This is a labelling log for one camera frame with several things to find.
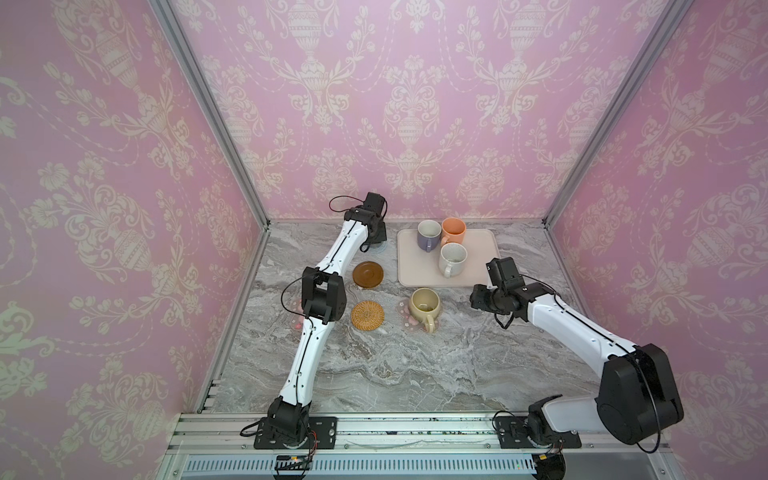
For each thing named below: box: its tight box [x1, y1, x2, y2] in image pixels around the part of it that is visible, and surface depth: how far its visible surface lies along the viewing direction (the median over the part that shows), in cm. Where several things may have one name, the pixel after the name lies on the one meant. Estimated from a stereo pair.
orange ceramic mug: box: [440, 217, 467, 247], surface depth 109 cm
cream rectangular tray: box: [397, 228, 500, 287], surface depth 108 cm
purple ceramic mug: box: [417, 219, 442, 253], surface depth 109 cm
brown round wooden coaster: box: [352, 261, 384, 288], surface depth 108 cm
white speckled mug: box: [439, 242, 468, 279], surface depth 102 cm
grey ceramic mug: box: [370, 222, 387, 243], surface depth 99 cm
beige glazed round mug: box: [409, 288, 441, 333], surface depth 89 cm
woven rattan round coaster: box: [351, 300, 385, 331], surface depth 96 cm
